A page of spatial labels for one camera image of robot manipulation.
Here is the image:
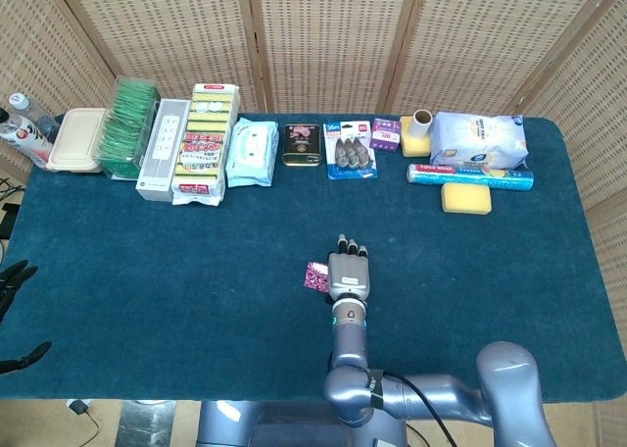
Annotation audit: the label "correction tape blister pack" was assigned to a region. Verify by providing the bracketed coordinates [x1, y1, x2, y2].
[322, 120, 379, 181]

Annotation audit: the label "clear box green tea bags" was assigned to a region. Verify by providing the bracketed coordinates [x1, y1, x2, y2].
[95, 75, 163, 181]

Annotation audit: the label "woven wooden folding screen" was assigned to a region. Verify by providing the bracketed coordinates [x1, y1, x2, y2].
[0, 0, 627, 365]

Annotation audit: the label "dark blue table mat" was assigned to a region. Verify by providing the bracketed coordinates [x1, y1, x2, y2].
[0, 112, 627, 402]

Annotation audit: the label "beige lunch box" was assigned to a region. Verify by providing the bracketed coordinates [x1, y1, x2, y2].
[46, 107, 108, 174]

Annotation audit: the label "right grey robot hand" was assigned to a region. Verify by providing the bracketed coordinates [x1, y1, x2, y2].
[323, 232, 371, 307]

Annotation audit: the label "white paper roll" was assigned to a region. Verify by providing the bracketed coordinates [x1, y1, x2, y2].
[410, 109, 435, 139]

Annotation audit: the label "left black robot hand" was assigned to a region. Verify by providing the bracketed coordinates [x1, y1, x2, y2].
[0, 259, 53, 374]

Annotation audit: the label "blue cling film roll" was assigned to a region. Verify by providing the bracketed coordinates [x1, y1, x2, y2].
[406, 163, 535, 191]

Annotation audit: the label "pink patterned packet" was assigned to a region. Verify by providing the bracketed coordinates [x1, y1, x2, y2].
[302, 260, 330, 291]

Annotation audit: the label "small purple box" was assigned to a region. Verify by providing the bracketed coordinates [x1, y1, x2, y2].
[369, 117, 403, 153]

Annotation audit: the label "black gold luncheon meat tin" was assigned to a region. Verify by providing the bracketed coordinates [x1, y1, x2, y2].
[281, 123, 324, 168]

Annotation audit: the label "charger with cable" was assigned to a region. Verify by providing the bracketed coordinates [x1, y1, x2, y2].
[67, 398, 107, 447]

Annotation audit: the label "white power strip box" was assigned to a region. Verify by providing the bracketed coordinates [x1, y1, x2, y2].
[135, 98, 192, 203]

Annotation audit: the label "grey-blue robot torso base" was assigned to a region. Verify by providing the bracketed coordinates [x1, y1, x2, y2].
[195, 400, 410, 447]

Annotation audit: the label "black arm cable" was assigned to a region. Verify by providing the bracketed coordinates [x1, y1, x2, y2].
[379, 371, 445, 422]

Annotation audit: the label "yellow sponge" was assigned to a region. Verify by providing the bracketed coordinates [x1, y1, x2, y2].
[441, 182, 493, 217]
[399, 116, 433, 158]

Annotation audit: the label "shiny metal table leg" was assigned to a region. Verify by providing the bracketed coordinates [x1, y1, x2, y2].
[117, 400, 177, 447]

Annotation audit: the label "clear bottle white cap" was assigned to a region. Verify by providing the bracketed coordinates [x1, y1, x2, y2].
[8, 92, 61, 144]

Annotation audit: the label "white labelled drink bottle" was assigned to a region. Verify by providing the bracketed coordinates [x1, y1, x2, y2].
[0, 107, 55, 170]

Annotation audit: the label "white blue tissue pack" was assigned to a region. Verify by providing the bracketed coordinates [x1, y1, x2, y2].
[429, 111, 530, 171]

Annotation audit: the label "black cables bundle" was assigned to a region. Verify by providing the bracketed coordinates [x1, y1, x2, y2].
[0, 174, 25, 245]

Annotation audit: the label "yellow sponge multipack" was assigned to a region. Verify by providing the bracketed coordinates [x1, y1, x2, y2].
[170, 82, 242, 207]

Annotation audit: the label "light blue wet wipes pack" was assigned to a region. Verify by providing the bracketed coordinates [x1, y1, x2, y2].
[224, 117, 280, 188]

